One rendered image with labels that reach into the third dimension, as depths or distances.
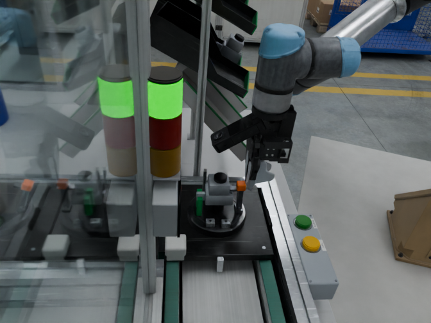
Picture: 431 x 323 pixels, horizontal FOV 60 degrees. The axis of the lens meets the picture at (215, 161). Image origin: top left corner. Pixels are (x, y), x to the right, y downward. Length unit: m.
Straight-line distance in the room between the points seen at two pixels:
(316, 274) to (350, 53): 0.46
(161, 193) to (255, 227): 0.39
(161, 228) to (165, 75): 0.23
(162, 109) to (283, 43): 0.27
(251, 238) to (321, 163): 0.57
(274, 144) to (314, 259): 0.29
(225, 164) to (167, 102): 0.80
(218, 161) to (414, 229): 0.62
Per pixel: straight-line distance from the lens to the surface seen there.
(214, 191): 0.84
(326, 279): 0.87
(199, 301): 0.84
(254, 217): 0.94
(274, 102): 0.72
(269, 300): 0.82
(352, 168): 1.40
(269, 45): 0.68
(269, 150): 0.79
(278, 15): 4.96
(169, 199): 0.56
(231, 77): 1.03
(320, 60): 0.72
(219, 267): 0.86
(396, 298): 1.05
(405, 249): 1.13
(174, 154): 0.55
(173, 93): 0.49
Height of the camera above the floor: 1.62
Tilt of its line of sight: 36 degrees down
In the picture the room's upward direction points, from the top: 5 degrees clockwise
